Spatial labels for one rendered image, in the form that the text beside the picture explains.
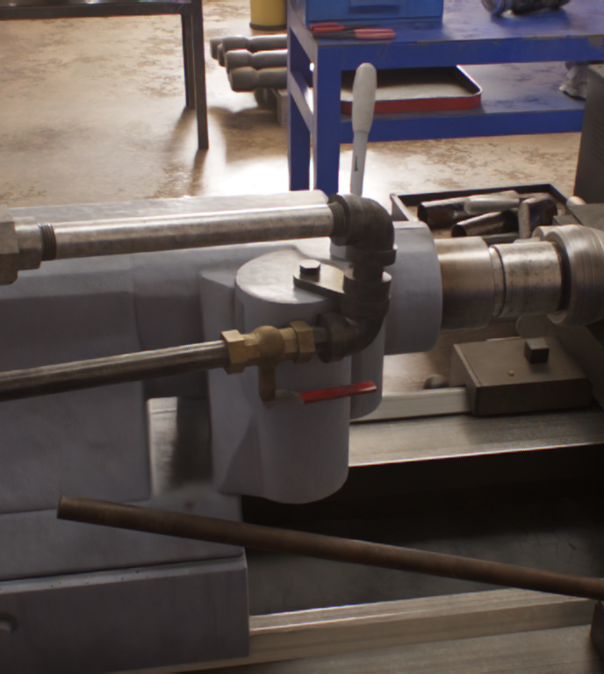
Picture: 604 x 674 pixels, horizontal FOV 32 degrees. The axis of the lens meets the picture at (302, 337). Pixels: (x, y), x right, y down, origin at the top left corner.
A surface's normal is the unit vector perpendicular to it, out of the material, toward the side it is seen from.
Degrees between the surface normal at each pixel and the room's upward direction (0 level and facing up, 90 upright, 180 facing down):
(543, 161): 0
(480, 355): 0
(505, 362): 0
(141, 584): 89
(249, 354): 68
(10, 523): 62
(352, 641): 48
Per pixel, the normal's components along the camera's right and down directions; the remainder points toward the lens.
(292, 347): 0.38, 0.08
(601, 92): -0.99, 0.07
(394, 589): 0.12, -0.81
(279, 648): 0.11, -0.22
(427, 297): 0.17, 0.21
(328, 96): 0.15, 0.48
